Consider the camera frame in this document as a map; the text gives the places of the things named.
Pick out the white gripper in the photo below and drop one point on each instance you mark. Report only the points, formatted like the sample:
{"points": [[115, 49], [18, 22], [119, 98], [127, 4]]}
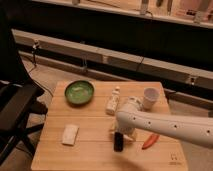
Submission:
{"points": [[131, 136]]}

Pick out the black eraser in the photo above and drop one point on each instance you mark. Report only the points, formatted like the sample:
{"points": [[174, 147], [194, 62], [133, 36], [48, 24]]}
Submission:
{"points": [[118, 142]]}

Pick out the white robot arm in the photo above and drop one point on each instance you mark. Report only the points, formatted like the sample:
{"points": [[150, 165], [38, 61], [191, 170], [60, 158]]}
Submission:
{"points": [[195, 130]]}

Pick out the white sponge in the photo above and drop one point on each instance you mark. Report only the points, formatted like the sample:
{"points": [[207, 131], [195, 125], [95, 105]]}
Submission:
{"points": [[69, 134]]}

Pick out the orange carrot toy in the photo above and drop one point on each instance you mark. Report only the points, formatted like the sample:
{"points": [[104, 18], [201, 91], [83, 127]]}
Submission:
{"points": [[150, 141]]}

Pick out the white glue bottle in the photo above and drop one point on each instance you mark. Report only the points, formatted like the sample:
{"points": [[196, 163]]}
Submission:
{"points": [[113, 101]]}

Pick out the white paper cup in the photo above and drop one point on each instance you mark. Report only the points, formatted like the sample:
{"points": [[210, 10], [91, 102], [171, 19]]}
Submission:
{"points": [[151, 96]]}

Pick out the wooden table board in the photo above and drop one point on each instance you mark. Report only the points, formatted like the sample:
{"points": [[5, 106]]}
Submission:
{"points": [[93, 148]]}

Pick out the green bowl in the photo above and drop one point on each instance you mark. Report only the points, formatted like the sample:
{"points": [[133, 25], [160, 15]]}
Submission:
{"points": [[79, 92]]}

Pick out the black office chair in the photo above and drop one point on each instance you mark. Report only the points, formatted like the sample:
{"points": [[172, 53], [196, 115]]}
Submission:
{"points": [[18, 97]]}

